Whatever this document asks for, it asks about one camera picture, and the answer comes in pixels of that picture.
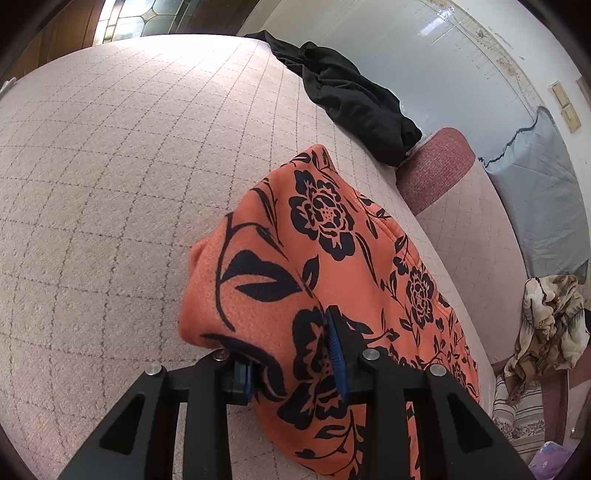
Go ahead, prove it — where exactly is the black crumpled garment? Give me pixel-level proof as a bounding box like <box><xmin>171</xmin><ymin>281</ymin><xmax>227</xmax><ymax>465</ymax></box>
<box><xmin>249</xmin><ymin>30</ymin><xmax>422</xmax><ymax>168</ymax></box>

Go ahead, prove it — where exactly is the pink quilted bed cover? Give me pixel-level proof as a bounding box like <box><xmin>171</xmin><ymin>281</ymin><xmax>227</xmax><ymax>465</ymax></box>
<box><xmin>1</xmin><ymin>35</ymin><xmax>495</xmax><ymax>479</ymax></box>

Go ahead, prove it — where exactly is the wooden wall frame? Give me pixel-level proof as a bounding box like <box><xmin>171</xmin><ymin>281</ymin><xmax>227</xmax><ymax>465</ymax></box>
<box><xmin>577</xmin><ymin>77</ymin><xmax>591</xmax><ymax>108</ymax></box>

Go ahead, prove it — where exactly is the orange black floral garment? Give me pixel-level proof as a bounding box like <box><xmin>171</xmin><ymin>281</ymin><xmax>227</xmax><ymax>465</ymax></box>
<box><xmin>178</xmin><ymin>145</ymin><xmax>479</xmax><ymax>479</ymax></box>

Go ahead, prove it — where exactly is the beige wall switch plate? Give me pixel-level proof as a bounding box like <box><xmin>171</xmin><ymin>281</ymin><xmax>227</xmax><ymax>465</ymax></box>
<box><xmin>551</xmin><ymin>82</ymin><xmax>581</xmax><ymax>133</ymax></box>

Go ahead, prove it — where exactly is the pink headboard cushion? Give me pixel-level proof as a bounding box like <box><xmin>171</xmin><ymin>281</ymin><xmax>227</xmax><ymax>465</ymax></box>
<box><xmin>397</xmin><ymin>128</ymin><xmax>526</xmax><ymax>387</ymax></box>

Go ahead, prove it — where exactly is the striped floral pillow front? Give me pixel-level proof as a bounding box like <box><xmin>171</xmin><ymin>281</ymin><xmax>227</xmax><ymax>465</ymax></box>
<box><xmin>493</xmin><ymin>376</ymin><xmax>546</xmax><ymax>464</ymax></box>

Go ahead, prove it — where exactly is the brown beige floral blanket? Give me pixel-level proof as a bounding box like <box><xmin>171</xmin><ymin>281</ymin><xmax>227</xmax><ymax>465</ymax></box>
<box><xmin>504</xmin><ymin>275</ymin><xmax>590</xmax><ymax>405</ymax></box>

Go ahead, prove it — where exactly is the stained glass window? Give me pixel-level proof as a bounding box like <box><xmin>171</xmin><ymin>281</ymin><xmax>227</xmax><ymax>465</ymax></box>
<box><xmin>92</xmin><ymin>0</ymin><xmax>201</xmax><ymax>46</ymax></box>

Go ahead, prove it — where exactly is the purple patterned cloth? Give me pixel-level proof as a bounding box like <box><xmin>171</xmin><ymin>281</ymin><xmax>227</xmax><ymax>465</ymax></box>
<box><xmin>529</xmin><ymin>441</ymin><xmax>573</xmax><ymax>480</ymax></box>

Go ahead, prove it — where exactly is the grey bed sheet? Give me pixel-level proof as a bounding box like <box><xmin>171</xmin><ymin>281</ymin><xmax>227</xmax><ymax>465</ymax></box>
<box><xmin>479</xmin><ymin>106</ymin><xmax>590</xmax><ymax>284</ymax></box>

